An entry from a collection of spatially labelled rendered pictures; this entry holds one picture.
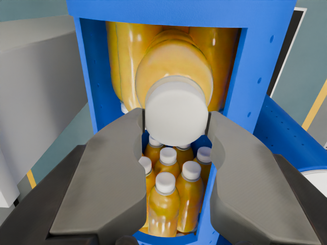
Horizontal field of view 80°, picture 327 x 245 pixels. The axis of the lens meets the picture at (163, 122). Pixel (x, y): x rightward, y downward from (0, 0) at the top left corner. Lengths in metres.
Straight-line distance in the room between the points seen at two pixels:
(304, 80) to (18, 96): 1.69
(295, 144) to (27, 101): 0.75
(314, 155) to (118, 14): 0.62
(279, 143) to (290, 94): 1.09
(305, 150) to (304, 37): 1.08
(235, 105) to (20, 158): 0.51
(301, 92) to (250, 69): 1.60
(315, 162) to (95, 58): 0.59
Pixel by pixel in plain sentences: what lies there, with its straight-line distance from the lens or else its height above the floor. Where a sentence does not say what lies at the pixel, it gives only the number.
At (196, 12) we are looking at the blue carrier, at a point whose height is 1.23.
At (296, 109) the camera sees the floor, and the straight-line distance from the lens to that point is 1.87.
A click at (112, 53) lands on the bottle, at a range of 0.37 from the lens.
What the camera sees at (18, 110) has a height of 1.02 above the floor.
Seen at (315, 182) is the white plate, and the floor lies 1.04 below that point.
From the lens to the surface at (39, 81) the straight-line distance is 0.62.
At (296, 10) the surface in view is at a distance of 1.44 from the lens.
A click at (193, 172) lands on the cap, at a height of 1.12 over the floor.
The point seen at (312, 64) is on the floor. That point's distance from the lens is 1.76.
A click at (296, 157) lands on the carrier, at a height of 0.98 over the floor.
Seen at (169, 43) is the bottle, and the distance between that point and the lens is 0.16.
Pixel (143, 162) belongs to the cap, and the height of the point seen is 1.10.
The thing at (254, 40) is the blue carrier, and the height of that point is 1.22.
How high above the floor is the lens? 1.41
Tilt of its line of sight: 59 degrees down
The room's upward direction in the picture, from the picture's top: 176 degrees counter-clockwise
